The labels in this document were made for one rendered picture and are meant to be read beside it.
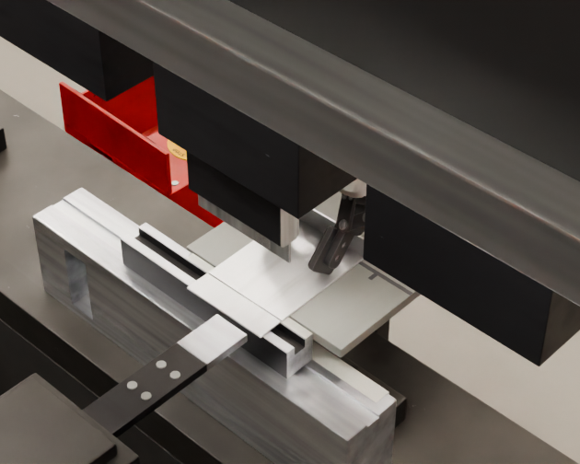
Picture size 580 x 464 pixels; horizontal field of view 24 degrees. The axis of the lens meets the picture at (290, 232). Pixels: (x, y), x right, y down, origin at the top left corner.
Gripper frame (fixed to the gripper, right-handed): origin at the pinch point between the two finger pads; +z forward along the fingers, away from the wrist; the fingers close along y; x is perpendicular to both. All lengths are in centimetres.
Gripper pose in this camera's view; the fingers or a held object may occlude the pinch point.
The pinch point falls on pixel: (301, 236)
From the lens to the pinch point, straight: 113.1
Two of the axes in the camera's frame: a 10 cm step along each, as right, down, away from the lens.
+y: 7.2, 4.5, -5.2
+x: 5.2, 1.3, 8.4
